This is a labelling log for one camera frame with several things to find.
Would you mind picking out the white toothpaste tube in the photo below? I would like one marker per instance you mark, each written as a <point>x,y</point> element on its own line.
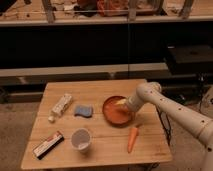
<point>60,107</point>

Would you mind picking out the orange ceramic bowl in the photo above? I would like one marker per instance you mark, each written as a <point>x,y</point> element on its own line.
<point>113,114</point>

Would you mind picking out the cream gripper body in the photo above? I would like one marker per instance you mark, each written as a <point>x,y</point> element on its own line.
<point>121,102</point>

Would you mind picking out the wooden table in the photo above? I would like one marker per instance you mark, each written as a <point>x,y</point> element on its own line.
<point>109,144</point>

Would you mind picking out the orange carrot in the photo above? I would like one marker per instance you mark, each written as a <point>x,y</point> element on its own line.
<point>134,132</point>

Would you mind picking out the red object on shelf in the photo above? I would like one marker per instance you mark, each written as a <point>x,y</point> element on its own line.
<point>112,7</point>

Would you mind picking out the blue sponge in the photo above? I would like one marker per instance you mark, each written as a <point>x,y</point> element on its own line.
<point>84,111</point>

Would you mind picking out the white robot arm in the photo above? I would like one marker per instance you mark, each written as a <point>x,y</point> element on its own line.
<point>197,124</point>

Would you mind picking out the black box in background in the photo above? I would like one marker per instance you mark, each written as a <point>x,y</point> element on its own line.
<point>190,59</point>

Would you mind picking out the white plastic cup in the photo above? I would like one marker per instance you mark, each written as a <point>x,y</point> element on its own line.
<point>81,140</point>

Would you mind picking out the black red flat box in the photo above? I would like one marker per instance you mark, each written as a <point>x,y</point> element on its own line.
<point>47,145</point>

